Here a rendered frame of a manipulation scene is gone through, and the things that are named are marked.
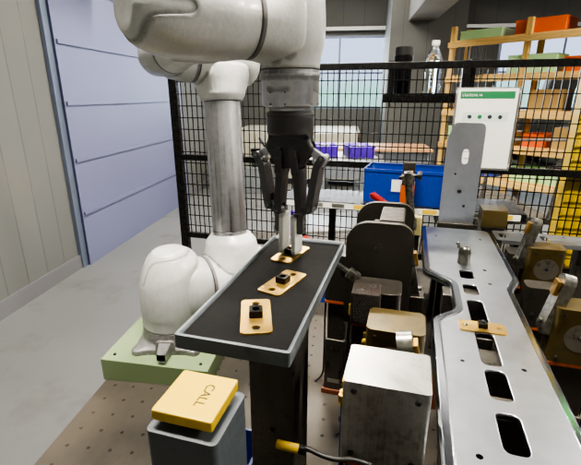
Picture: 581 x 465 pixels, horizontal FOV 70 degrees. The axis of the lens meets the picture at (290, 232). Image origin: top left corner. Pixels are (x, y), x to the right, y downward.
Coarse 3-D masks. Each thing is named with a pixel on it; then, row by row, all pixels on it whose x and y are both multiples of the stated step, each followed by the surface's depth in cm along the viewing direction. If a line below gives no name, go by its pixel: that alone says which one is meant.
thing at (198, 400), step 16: (176, 384) 40; (192, 384) 40; (208, 384) 40; (224, 384) 40; (160, 400) 38; (176, 400) 38; (192, 400) 38; (208, 400) 38; (224, 400) 38; (160, 416) 37; (176, 416) 36; (192, 416) 36; (208, 416) 36
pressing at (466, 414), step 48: (432, 240) 128; (480, 240) 128; (480, 288) 96; (432, 336) 77; (528, 336) 78; (480, 384) 64; (528, 384) 64; (480, 432) 55; (528, 432) 55; (576, 432) 56
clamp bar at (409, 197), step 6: (402, 174) 120; (408, 174) 119; (414, 174) 120; (420, 174) 118; (402, 180) 121; (408, 180) 119; (420, 180) 119; (408, 186) 120; (408, 192) 120; (408, 198) 121; (408, 204) 121; (414, 210) 124; (414, 216) 122
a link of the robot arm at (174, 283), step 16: (160, 256) 108; (176, 256) 109; (192, 256) 112; (144, 272) 110; (160, 272) 107; (176, 272) 108; (192, 272) 111; (208, 272) 115; (144, 288) 109; (160, 288) 107; (176, 288) 108; (192, 288) 111; (208, 288) 114; (144, 304) 110; (160, 304) 108; (176, 304) 109; (192, 304) 112; (144, 320) 113; (160, 320) 110; (176, 320) 111
